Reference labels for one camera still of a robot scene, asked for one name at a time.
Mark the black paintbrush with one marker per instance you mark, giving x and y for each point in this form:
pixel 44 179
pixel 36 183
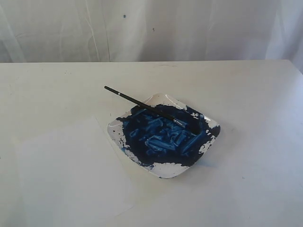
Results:
pixel 155 110

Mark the white plate with blue paint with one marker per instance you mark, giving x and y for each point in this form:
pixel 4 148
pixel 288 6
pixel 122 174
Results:
pixel 159 145

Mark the white paper sheet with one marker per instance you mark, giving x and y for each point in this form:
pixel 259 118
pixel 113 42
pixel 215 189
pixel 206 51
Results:
pixel 71 177

